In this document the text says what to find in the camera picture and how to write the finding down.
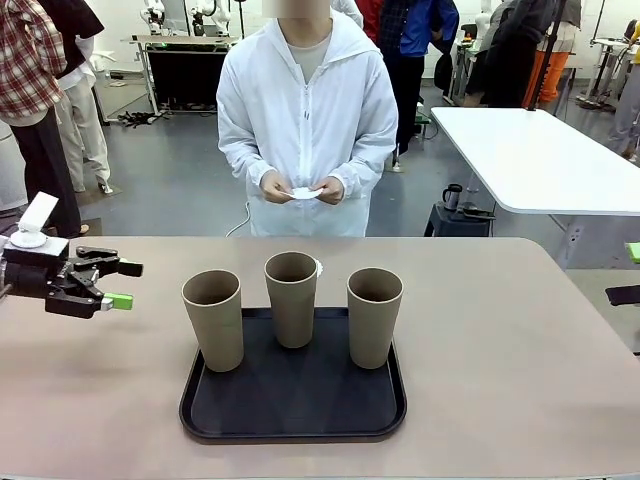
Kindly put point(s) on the white frame background table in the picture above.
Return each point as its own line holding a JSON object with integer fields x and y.
{"x": 467, "y": 70}

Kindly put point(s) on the black plastic tray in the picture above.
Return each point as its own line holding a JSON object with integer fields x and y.
{"x": 295, "y": 400}

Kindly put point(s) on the person in plaid shirt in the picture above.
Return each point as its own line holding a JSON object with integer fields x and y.
{"x": 25, "y": 60}

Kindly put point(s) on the person in orange trousers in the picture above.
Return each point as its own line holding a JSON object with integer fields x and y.
{"x": 552, "y": 75}

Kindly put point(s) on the black hanging bag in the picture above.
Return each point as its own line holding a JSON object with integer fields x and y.
{"x": 443, "y": 72}

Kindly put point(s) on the person's left forearm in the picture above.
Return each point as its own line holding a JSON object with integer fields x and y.
{"x": 367, "y": 162}

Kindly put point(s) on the black steel travel mug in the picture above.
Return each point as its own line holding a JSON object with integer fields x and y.
{"x": 452, "y": 197}

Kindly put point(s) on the black tool on stool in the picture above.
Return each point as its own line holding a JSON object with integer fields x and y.
{"x": 479, "y": 213}

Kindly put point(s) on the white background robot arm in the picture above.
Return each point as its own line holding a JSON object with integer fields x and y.
{"x": 212, "y": 14}
{"x": 483, "y": 25}
{"x": 151, "y": 14}

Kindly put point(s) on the person in dark jacket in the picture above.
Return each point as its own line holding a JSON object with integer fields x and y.
{"x": 515, "y": 50}

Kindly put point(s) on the white round machine base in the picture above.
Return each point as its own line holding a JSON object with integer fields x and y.
{"x": 11, "y": 170}

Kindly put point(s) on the person's right hand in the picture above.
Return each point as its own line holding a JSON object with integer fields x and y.
{"x": 274, "y": 189}

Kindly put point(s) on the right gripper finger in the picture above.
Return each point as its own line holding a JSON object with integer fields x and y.
{"x": 624, "y": 295}
{"x": 633, "y": 251}

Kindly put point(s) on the person in white jacket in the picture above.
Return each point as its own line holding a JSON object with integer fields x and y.
{"x": 265, "y": 110}

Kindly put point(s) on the person's right forearm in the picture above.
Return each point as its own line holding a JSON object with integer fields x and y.
{"x": 245, "y": 162}

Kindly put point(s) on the person in white shirt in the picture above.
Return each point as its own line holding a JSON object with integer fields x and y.
{"x": 347, "y": 11}

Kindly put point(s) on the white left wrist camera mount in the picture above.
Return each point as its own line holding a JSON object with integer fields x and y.
{"x": 37, "y": 212}

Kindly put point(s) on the black slanted pole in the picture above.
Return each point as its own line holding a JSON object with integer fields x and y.
{"x": 533, "y": 95}

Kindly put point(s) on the white background desk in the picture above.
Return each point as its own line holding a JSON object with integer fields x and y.
{"x": 607, "y": 60}

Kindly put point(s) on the person in beige trousers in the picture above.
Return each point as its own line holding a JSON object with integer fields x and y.
{"x": 85, "y": 125}

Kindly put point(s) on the background table with black panel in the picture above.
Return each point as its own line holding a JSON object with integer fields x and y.
{"x": 185, "y": 75}

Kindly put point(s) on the white side table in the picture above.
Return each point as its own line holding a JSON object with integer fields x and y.
{"x": 540, "y": 160}

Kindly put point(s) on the person in red top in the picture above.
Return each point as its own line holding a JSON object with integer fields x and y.
{"x": 372, "y": 15}

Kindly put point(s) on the black plastic stool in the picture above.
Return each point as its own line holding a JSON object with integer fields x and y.
{"x": 457, "y": 222}

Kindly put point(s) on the person in blue jacket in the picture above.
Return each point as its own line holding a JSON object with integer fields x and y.
{"x": 415, "y": 30}

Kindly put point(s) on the tan tall cup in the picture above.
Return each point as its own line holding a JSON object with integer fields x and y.
{"x": 215, "y": 330}
{"x": 372, "y": 330}
{"x": 292, "y": 310}

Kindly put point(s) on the white paper doily coaster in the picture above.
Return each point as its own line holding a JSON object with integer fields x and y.
{"x": 302, "y": 193}
{"x": 320, "y": 270}

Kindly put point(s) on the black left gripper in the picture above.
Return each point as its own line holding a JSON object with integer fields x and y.
{"x": 30, "y": 280}

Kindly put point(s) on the person's left hand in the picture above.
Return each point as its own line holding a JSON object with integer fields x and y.
{"x": 332, "y": 190}

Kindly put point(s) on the person in grey clothes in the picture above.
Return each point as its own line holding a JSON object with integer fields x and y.
{"x": 627, "y": 115}

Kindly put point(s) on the white table leg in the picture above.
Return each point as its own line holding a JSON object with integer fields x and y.
{"x": 570, "y": 242}

